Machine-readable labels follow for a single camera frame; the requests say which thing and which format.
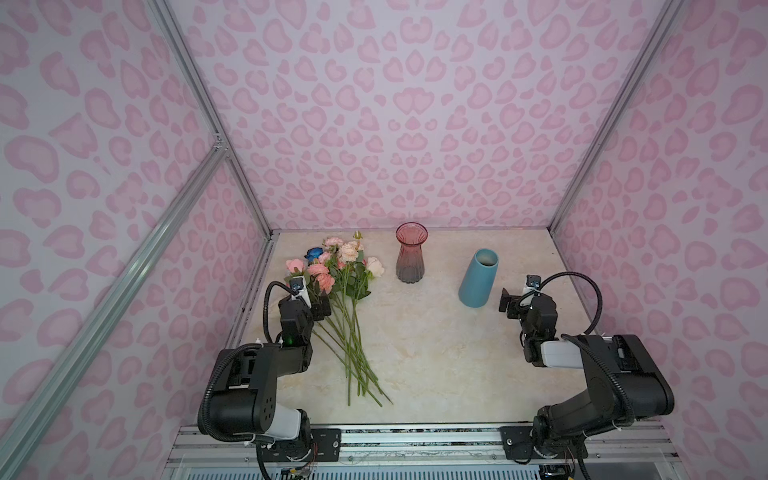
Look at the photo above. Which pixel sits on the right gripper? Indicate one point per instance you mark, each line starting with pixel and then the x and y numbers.
pixel 515 303

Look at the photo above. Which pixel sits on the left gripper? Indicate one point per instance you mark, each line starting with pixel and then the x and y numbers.
pixel 316 306

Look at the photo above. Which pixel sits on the peach rose spray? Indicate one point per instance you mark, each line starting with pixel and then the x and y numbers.
pixel 347 249

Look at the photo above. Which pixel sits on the teal ceramic vase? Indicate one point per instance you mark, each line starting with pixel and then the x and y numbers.
pixel 479 278

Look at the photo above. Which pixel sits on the pink rose stem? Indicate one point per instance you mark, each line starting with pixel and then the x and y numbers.
pixel 295 265

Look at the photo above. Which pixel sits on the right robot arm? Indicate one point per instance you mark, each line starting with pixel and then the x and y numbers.
pixel 623 383

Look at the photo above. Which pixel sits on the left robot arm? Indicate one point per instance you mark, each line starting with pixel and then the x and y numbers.
pixel 240 401

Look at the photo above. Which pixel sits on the red glass vase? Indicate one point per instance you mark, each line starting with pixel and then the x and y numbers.
pixel 410 267

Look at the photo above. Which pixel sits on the blue rose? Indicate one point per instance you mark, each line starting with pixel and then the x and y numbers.
pixel 314 254

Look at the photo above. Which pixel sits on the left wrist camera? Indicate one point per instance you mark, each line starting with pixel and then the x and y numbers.
pixel 299 289

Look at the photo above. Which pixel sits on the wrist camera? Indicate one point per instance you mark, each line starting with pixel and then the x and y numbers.
pixel 530 289
pixel 299 289

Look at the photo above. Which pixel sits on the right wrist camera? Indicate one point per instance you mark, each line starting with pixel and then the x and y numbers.
pixel 530 289

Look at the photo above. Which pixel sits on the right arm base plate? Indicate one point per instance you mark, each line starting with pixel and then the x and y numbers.
pixel 527 444

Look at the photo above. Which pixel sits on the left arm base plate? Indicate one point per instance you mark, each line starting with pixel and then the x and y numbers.
pixel 315 444

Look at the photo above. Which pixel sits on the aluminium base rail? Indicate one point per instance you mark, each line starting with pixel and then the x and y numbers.
pixel 432 451

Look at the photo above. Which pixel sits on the aluminium frame diagonal strut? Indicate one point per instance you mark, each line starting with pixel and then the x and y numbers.
pixel 36 417

